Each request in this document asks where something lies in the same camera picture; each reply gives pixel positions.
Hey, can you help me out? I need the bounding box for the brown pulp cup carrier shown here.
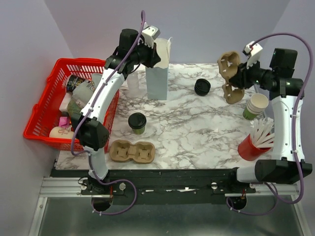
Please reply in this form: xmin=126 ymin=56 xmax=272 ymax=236
xmin=109 ymin=140 xmax=156 ymax=164

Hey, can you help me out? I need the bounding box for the light blue paper bag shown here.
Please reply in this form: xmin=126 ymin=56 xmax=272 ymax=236
xmin=146 ymin=37 xmax=173 ymax=100

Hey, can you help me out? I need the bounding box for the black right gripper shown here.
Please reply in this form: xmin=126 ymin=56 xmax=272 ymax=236
xmin=229 ymin=56 xmax=275 ymax=89

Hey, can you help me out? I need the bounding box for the grey crumpled bag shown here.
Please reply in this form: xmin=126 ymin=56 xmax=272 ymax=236
xmin=92 ymin=73 xmax=102 ymax=88

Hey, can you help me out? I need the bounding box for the stack of green paper cups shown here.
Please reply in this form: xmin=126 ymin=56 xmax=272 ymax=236
xmin=243 ymin=93 xmax=269 ymax=120

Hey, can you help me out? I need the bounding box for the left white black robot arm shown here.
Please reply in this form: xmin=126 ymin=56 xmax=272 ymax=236
xmin=71 ymin=26 xmax=161 ymax=194

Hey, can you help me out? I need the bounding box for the beige round bun toy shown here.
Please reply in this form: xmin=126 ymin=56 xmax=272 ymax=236
xmin=49 ymin=126 xmax=74 ymax=139

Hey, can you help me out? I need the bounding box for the pink small box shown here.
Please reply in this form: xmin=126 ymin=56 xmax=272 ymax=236
xmin=59 ymin=117 xmax=70 ymax=128

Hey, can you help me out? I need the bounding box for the black cup lid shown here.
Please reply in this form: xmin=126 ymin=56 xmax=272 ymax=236
xmin=128 ymin=113 xmax=147 ymax=129

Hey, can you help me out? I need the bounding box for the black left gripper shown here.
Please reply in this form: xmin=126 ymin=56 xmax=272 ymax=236
xmin=131 ymin=39 xmax=161 ymax=68

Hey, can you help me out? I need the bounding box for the clear plastic water bottle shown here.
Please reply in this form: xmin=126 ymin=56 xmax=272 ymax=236
xmin=126 ymin=72 xmax=139 ymax=91

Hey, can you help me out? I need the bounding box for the green round pouch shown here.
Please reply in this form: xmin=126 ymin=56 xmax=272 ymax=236
xmin=67 ymin=100 xmax=81 ymax=116

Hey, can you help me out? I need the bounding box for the stack of black lids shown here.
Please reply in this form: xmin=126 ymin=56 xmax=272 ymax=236
xmin=194 ymin=79 xmax=211 ymax=96

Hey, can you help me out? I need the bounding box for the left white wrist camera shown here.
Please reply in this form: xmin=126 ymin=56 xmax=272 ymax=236
xmin=141 ymin=24 xmax=160 ymax=48

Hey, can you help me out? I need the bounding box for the black snack can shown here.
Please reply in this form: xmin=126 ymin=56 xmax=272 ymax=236
xmin=65 ymin=75 xmax=92 ymax=92

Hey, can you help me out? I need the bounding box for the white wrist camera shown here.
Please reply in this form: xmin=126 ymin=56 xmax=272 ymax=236
xmin=243 ymin=41 xmax=263 ymax=69
xmin=141 ymin=24 xmax=160 ymax=48

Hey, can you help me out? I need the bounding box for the red cup holder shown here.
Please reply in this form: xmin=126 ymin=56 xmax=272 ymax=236
xmin=238 ymin=134 xmax=271 ymax=161

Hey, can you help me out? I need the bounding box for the red plastic basket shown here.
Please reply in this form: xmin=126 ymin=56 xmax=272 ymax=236
xmin=23 ymin=58 xmax=105 ymax=151

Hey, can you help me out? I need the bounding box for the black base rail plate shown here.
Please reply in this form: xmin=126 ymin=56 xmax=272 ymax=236
xmin=50 ymin=169 xmax=262 ymax=210

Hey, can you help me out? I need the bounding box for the grey printed pouch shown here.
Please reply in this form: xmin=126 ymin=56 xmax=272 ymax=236
xmin=72 ymin=81 xmax=95 ymax=109

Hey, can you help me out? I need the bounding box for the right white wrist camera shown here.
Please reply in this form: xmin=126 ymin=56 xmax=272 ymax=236
xmin=243 ymin=41 xmax=263 ymax=69

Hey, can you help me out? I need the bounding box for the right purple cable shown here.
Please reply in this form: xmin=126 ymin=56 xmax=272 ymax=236
xmin=226 ymin=33 xmax=314 ymax=216

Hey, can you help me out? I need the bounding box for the green paper cup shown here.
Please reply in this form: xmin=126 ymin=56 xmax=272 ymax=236
xmin=133 ymin=127 xmax=145 ymax=135

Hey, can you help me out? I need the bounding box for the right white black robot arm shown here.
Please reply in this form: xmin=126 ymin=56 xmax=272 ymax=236
xmin=226 ymin=46 xmax=313 ymax=193

